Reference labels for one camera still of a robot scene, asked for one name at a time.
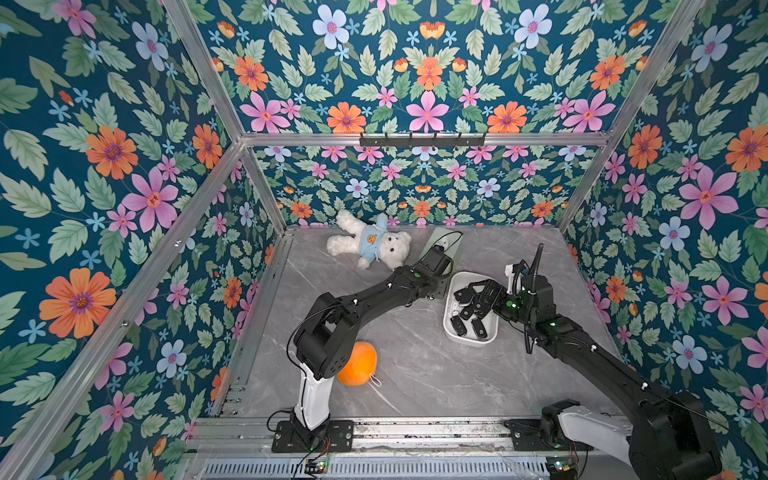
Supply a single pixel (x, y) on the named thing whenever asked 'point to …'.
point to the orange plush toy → (361, 365)
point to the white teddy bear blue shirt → (370, 242)
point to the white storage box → (463, 320)
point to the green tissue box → (455, 243)
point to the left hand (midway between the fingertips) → (442, 281)
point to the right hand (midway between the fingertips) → (478, 290)
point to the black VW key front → (467, 312)
